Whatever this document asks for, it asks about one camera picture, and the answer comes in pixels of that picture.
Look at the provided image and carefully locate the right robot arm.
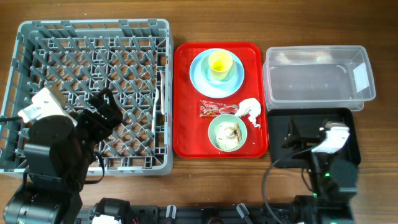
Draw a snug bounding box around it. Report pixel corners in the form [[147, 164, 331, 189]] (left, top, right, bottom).
[[282, 119, 358, 223]]

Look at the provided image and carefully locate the green bowl with rice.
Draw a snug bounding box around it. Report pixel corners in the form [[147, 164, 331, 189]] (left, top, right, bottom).
[[208, 114, 248, 152]]

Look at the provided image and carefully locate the light blue plate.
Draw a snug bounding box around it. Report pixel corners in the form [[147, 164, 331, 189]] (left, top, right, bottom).
[[189, 49, 244, 98]]

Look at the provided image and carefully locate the clear plastic bin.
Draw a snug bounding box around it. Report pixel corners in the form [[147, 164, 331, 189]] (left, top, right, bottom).
[[263, 45, 376, 111]]

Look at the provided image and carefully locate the black plastic tray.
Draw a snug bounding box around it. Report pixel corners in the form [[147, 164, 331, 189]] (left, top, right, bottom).
[[267, 108, 361, 165]]

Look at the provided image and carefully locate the grey dishwasher rack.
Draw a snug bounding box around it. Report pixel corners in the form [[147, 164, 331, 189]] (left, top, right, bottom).
[[1, 19, 174, 178]]

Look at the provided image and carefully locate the white tissue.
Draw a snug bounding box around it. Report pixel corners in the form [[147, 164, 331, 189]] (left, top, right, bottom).
[[234, 98, 262, 128]]

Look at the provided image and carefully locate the yellow plastic cup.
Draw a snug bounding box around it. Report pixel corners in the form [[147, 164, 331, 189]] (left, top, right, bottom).
[[208, 50, 234, 80]]

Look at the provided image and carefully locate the red snack wrapper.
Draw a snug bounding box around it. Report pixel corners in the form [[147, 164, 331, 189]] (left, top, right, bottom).
[[199, 100, 239, 117]]

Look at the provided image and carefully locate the red plastic tray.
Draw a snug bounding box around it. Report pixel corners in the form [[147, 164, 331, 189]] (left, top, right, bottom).
[[172, 42, 269, 159]]

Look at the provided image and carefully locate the white spoon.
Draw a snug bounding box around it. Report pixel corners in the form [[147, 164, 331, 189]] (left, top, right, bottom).
[[151, 88, 160, 135]]

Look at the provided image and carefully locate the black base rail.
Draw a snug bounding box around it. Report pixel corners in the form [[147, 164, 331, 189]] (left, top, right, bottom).
[[74, 197, 355, 224]]

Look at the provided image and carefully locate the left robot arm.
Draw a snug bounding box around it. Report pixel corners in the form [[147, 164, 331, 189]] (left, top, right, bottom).
[[3, 88, 123, 223]]

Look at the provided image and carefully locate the white fork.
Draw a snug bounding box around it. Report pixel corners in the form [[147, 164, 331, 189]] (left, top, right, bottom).
[[160, 71, 165, 115]]

